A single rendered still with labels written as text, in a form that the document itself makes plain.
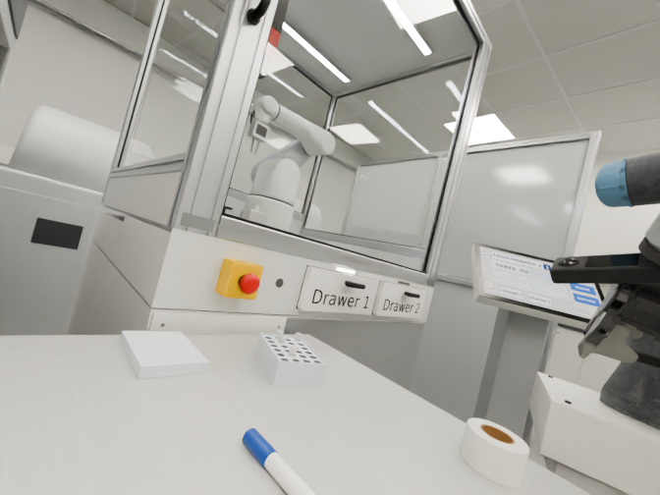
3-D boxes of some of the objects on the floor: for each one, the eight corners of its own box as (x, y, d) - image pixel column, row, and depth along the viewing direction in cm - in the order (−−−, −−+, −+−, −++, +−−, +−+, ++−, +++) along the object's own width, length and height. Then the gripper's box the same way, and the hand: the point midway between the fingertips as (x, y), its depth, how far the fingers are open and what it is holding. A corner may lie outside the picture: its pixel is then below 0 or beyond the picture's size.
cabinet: (381, 516, 122) (428, 322, 124) (27, 776, 50) (152, 308, 53) (259, 397, 191) (292, 273, 193) (36, 435, 119) (91, 238, 121)
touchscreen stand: (576, 620, 100) (642, 318, 103) (439, 568, 106) (505, 285, 109) (507, 502, 149) (553, 302, 153) (415, 471, 155) (462, 279, 158)
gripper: (749, 294, 30) (629, 401, 43) (742, 246, 36) (639, 352, 49) (637, 256, 35) (559, 362, 48) (649, 220, 41) (577, 322, 54)
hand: (582, 341), depth 49 cm, fingers open, 3 cm apart
